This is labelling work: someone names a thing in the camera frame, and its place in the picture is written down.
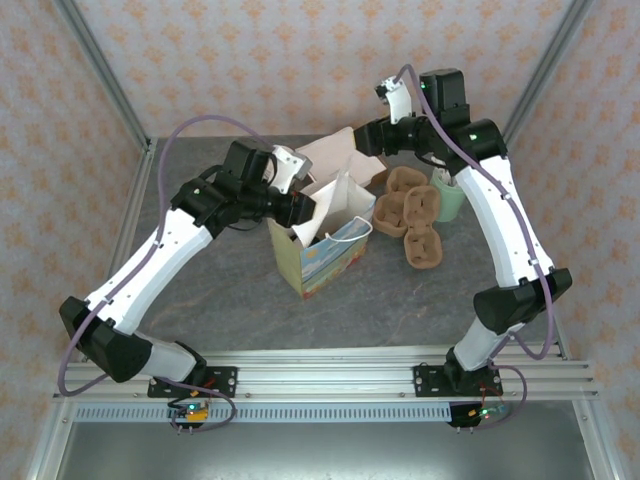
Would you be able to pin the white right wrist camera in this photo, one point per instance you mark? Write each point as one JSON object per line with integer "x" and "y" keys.
{"x": 400, "y": 100}

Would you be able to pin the small control circuit board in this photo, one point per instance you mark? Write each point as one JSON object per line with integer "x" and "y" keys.
{"x": 482, "y": 414}
{"x": 192, "y": 412}

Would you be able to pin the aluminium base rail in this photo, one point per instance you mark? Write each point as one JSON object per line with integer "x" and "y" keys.
{"x": 325, "y": 375}

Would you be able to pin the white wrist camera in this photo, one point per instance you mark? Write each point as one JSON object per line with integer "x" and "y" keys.
{"x": 290, "y": 162}
{"x": 400, "y": 100}

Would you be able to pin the mint green cup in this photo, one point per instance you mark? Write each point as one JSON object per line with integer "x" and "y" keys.
{"x": 447, "y": 205}

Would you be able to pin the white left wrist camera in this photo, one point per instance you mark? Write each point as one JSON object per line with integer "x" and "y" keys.
{"x": 290, "y": 162}

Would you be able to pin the printed paper bag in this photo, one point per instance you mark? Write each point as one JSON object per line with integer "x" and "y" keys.
{"x": 285, "y": 260}

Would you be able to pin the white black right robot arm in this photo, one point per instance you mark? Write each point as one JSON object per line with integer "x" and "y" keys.
{"x": 500, "y": 225}

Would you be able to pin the grey metal base panel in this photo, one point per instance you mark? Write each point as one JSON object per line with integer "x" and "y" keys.
{"x": 325, "y": 450}

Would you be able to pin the aluminium frame post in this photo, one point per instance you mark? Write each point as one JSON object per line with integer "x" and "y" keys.
{"x": 544, "y": 70}
{"x": 102, "y": 70}

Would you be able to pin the cardboard napkin box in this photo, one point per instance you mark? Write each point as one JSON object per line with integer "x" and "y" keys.
{"x": 381, "y": 174}

